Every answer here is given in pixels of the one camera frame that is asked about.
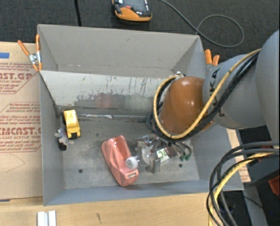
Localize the grey metal bin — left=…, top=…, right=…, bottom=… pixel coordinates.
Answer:
left=37, top=24, right=245, bottom=207

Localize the yellow toy truck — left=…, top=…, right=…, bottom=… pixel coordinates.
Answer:
left=63, top=109, right=82, bottom=140

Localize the pink tape dispenser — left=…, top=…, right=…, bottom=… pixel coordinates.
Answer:
left=100, top=135, right=140, bottom=187

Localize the grey toy animal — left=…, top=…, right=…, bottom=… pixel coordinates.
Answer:
left=54, top=128, right=75, bottom=151

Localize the brown cardboard board, red print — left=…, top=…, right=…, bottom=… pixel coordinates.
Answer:
left=0, top=40, right=44, bottom=201

